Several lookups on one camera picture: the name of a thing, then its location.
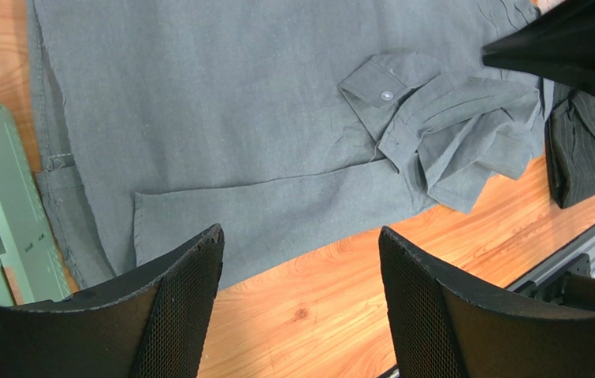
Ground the grey long sleeve shirt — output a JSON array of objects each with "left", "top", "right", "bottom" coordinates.
[{"left": 26, "top": 1, "right": 552, "bottom": 288}]

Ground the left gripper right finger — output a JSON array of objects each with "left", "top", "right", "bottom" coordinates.
[{"left": 378, "top": 227, "right": 595, "bottom": 377}]

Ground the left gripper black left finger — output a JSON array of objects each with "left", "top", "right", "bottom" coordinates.
[{"left": 0, "top": 224, "right": 225, "bottom": 377}]

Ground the green plastic file rack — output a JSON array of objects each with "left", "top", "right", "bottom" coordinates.
[{"left": 0, "top": 104, "right": 71, "bottom": 306}]

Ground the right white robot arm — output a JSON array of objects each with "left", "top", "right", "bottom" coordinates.
[{"left": 482, "top": 0, "right": 595, "bottom": 97}]

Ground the dark striped folded shirt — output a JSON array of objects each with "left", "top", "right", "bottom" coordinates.
[{"left": 545, "top": 83, "right": 595, "bottom": 209}]

